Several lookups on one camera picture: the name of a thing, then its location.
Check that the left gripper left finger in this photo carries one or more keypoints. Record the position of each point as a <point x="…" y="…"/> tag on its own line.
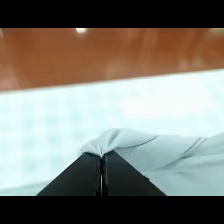
<point x="80" y="178"/>

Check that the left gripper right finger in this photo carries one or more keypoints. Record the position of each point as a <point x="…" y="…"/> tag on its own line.
<point x="128" y="178"/>

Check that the pale blue shirt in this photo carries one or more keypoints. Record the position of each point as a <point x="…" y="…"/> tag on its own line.
<point x="173" y="156"/>

